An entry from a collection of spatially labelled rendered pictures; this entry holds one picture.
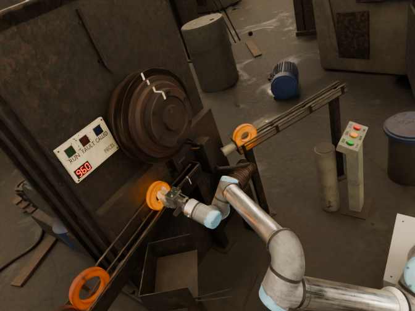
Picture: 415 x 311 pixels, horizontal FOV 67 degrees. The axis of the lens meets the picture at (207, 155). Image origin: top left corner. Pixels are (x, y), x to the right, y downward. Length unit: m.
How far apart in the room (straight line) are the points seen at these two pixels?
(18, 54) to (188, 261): 1.09
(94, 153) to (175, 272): 0.65
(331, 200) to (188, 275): 1.18
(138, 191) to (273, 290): 0.85
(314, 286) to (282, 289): 0.14
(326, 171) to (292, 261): 1.06
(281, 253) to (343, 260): 1.03
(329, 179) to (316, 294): 1.04
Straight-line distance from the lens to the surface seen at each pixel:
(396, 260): 1.78
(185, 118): 1.60
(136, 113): 1.44
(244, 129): 1.92
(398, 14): 3.66
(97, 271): 1.56
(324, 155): 2.02
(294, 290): 1.19
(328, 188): 2.20
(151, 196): 1.64
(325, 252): 2.16
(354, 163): 2.06
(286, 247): 1.14
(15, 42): 1.40
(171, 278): 1.51
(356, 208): 2.33
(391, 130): 2.32
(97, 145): 1.53
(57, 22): 1.48
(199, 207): 1.51
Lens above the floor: 1.76
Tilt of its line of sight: 34 degrees down
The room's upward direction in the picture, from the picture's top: 21 degrees counter-clockwise
